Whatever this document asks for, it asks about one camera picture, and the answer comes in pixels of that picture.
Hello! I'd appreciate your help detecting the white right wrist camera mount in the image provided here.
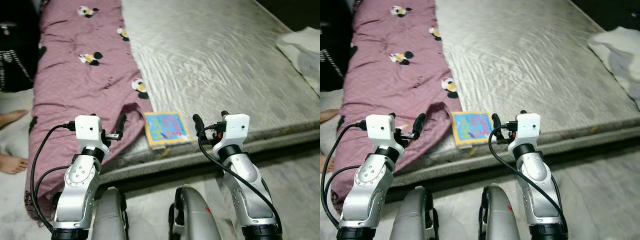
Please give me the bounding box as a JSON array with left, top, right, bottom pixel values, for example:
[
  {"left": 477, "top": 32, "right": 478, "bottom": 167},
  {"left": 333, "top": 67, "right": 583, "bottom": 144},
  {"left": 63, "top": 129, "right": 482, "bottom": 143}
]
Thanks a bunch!
[
  {"left": 510, "top": 112, "right": 543, "bottom": 156},
  {"left": 212, "top": 113, "right": 251, "bottom": 157}
]

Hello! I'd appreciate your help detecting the blue yellow children's book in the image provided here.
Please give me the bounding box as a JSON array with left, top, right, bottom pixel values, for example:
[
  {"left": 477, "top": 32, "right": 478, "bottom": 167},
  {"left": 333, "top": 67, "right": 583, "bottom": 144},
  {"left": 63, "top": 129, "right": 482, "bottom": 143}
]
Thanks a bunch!
[
  {"left": 143, "top": 111, "right": 193, "bottom": 150},
  {"left": 451, "top": 110, "right": 496, "bottom": 150}
]

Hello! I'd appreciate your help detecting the dark tufted headboard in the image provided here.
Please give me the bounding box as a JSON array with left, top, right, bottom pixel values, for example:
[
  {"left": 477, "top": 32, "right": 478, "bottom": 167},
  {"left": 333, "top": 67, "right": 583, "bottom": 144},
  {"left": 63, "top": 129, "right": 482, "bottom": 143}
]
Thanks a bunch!
[
  {"left": 570, "top": 0, "right": 640, "bottom": 32},
  {"left": 255, "top": 0, "right": 321, "bottom": 32}
]

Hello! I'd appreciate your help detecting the quilted bed base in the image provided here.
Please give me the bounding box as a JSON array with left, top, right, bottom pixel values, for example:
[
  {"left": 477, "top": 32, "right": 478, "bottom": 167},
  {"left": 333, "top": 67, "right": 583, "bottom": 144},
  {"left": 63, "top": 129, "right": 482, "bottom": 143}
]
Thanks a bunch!
[
  {"left": 97, "top": 127, "right": 321, "bottom": 186},
  {"left": 395, "top": 127, "right": 640, "bottom": 188}
]

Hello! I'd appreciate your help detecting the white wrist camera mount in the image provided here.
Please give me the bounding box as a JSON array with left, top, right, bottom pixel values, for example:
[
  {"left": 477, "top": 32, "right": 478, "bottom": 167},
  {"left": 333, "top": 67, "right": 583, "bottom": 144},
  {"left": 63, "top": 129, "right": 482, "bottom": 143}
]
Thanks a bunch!
[
  {"left": 74, "top": 115, "right": 111, "bottom": 161},
  {"left": 212, "top": 113, "right": 251, "bottom": 157},
  {"left": 365, "top": 114, "right": 403, "bottom": 161},
  {"left": 510, "top": 112, "right": 543, "bottom": 156}
]

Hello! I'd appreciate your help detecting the white quilted mattress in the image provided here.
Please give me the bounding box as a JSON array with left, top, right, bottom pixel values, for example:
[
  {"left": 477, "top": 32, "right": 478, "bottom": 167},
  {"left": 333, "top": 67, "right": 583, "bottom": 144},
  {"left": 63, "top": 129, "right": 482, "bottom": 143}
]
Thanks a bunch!
[
  {"left": 432, "top": 0, "right": 640, "bottom": 146},
  {"left": 120, "top": 0, "right": 321, "bottom": 151}
]

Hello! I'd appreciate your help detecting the white pillow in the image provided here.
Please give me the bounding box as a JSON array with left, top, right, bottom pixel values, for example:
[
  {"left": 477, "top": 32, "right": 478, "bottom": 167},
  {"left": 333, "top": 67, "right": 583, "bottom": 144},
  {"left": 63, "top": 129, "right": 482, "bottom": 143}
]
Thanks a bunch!
[
  {"left": 275, "top": 27, "right": 321, "bottom": 93},
  {"left": 587, "top": 26, "right": 640, "bottom": 108}
]

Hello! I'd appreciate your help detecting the black bag white print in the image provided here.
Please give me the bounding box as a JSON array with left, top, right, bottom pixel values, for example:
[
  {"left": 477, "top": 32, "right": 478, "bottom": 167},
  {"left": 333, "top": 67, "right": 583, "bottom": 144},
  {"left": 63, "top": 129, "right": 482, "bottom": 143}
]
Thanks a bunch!
[
  {"left": 320, "top": 20, "right": 353, "bottom": 93},
  {"left": 0, "top": 20, "right": 41, "bottom": 93}
]

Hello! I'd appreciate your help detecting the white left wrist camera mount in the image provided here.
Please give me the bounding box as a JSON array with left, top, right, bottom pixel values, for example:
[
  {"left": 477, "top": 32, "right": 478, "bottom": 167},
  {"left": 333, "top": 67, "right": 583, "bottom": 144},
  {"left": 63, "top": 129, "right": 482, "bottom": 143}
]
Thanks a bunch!
[
  {"left": 365, "top": 114, "right": 403, "bottom": 161},
  {"left": 74, "top": 115, "right": 111, "bottom": 161}
]

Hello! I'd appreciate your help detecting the purple cartoon print blanket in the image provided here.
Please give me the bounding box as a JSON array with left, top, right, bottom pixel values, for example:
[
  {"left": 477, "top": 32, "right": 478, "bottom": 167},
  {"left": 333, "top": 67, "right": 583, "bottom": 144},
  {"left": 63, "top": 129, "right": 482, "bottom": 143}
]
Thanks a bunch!
[
  {"left": 24, "top": 0, "right": 154, "bottom": 221},
  {"left": 330, "top": 0, "right": 463, "bottom": 213}
]

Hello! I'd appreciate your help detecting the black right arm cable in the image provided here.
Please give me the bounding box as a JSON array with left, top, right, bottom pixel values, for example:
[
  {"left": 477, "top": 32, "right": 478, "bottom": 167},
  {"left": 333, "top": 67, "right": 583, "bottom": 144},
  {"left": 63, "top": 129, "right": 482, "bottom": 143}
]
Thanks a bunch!
[
  {"left": 197, "top": 122, "right": 283, "bottom": 236},
  {"left": 487, "top": 122, "right": 568, "bottom": 233}
]

